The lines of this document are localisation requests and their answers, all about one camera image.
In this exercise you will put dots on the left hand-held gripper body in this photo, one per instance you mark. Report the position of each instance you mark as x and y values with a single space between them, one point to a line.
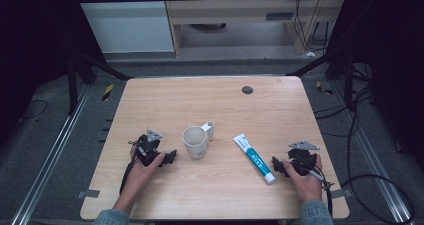
149 148

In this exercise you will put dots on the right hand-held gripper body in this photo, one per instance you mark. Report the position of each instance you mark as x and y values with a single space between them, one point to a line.
301 158

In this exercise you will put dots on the person's right hand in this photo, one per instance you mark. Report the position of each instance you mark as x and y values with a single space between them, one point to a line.
310 186

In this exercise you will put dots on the white cabinet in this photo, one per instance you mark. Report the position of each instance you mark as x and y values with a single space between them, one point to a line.
126 28

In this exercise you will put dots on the light wooden desk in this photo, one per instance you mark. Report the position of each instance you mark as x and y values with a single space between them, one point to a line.
233 11

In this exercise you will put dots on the small white floor object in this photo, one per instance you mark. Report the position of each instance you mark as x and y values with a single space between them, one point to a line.
310 54

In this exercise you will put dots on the grey round table grommet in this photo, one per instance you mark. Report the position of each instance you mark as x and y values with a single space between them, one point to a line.
247 90

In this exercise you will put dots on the aluminium floor rail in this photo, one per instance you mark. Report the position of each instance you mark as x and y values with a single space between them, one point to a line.
370 158
50 158

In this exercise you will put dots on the person's left hand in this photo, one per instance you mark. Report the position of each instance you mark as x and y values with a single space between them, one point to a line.
141 178

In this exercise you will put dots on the white and teal toothpaste tube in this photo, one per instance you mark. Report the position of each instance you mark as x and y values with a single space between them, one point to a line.
255 159

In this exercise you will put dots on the grey tape tab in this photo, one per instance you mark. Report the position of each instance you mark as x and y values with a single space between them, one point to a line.
341 193
89 193

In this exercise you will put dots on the dark curtain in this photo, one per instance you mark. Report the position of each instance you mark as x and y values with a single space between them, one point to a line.
33 51
393 68

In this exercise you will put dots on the black metal stand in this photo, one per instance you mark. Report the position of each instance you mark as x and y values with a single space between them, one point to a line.
72 85
348 81

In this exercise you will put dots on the yellow and black tape strip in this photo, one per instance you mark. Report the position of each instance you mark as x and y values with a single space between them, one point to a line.
107 92
324 89

